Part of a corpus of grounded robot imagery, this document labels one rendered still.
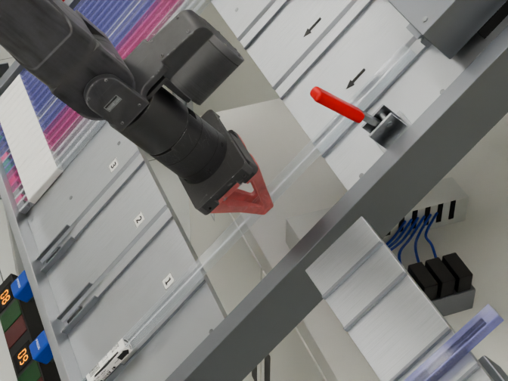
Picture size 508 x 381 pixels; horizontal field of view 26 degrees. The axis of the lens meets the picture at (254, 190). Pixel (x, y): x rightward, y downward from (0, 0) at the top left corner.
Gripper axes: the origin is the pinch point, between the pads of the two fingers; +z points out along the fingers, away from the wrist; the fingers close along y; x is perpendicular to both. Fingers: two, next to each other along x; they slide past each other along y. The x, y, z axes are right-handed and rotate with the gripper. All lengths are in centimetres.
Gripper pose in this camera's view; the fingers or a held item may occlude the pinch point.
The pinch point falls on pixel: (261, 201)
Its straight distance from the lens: 111.7
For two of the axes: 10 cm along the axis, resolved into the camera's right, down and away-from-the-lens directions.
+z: 6.1, 4.7, 6.4
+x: -7.1, 6.8, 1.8
